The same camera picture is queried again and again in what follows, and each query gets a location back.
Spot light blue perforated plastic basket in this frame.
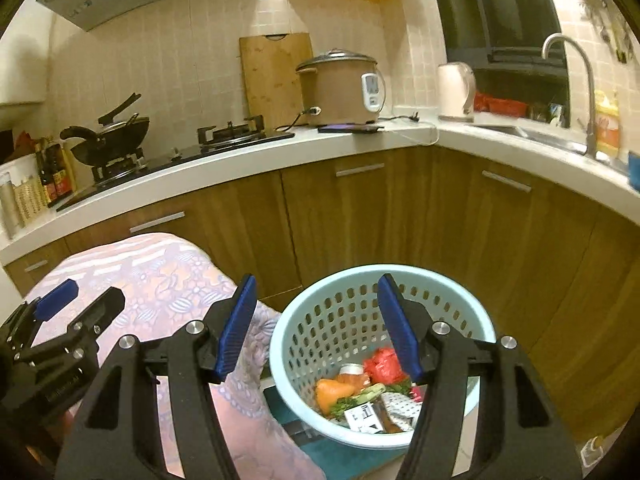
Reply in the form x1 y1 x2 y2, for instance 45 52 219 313
269 265 497 452

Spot dark smartphone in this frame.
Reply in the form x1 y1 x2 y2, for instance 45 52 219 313
318 122 386 135

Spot small white printed carton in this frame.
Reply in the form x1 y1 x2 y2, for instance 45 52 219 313
345 401 387 434

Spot yellow dish soap bottle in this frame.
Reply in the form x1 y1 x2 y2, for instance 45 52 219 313
594 91 621 161

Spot steel canister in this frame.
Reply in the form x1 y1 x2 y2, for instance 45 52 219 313
0 170 23 239

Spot steel kitchen sink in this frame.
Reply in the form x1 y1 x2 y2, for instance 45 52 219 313
472 122 601 157

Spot orange paper cup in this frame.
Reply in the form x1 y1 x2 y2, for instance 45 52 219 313
316 379 353 417

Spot pink floral printed cloth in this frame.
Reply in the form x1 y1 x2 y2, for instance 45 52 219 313
22 232 326 480

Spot steel sink faucet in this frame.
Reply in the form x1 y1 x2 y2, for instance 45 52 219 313
541 33 599 158

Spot wooden kitchen cabinet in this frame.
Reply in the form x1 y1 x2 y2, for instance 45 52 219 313
2 145 640 446

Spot wooden cutting board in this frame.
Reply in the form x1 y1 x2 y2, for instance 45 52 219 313
239 32 315 131

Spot hanging kitchen utensils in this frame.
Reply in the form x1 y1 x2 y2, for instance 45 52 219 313
567 0 632 66

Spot black power cable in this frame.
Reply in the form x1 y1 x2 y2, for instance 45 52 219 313
275 106 322 133

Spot red packets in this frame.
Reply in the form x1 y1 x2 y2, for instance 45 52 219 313
474 91 528 116

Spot small white floor object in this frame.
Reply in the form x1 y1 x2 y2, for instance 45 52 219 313
580 435 608 467

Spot silver dotted packet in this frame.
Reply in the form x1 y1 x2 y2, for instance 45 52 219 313
382 392 427 432

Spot black gas stove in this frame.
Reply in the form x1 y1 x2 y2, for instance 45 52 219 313
55 115 296 212

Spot green vegetable scraps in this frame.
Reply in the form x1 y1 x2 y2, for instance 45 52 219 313
329 383 387 415

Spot white electric kettle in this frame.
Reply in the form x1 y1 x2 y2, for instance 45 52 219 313
437 61 477 122

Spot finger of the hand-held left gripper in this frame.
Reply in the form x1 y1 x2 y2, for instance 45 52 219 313
7 279 80 348
30 287 126 361

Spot dark sauce bottle red label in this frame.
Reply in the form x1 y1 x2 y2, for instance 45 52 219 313
36 142 57 207
52 141 76 198

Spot red crumpled wrapper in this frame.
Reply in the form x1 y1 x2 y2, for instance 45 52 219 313
364 347 412 386

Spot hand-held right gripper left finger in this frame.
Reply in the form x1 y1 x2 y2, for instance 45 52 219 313
54 273 258 480

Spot dark window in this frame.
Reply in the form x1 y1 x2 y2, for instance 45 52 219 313
425 0 571 128

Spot woven storage box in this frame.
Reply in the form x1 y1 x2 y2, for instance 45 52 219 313
12 155 51 222

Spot black wok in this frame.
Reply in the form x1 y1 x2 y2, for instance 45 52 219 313
60 92 151 167

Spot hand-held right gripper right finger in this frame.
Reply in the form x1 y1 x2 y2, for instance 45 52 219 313
377 273 583 480

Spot beige rice cooker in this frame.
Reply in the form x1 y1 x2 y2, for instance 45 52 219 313
295 49 387 127

